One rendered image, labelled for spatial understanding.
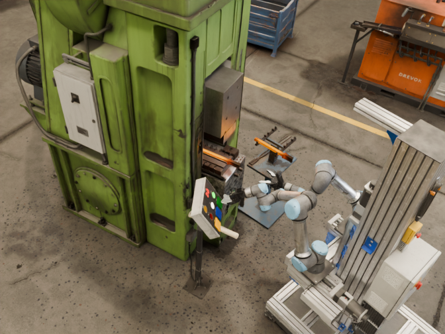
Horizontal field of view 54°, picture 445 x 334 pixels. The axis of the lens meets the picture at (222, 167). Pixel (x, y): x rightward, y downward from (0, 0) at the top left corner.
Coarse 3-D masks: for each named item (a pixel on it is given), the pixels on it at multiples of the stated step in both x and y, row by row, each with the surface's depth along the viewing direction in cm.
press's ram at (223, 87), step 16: (208, 80) 298; (224, 80) 300; (240, 80) 308; (208, 96) 297; (224, 96) 292; (240, 96) 321; (208, 112) 306; (224, 112) 304; (208, 128) 316; (224, 128) 316
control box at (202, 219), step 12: (204, 180) 309; (204, 192) 301; (216, 192) 320; (204, 204) 295; (216, 204) 314; (192, 216) 290; (204, 216) 290; (216, 216) 308; (204, 228) 298; (216, 228) 302
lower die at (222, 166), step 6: (204, 144) 367; (210, 150) 362; (216, 150) 363; (204, 156) 357; (210, 156) 357; (228, 156) 358; (210, 162) 353; (216, 162) 353; (222, 162) 353; (210, 168) 351; (216, 168) 349; (222, 168) 349; (222, 174) 353
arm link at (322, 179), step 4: (320, 172) 308; (324, 172) 306; (316, 176) 309; (320, 176) 306; (324, 176) 305; (328, 176) 306; (316, 180) 307; (320, 180) 305; (324, 180) 304; (328, 180) 305; (312, 184) 311; (316, 184) 307; (320, 184) 305; (324, 184) 305; (328, 184) 307; (312, 188) 310; (316, 188) 307; (320, 188) 306; (324, 188) 307; (316, 192) 308; (320, 192) 308
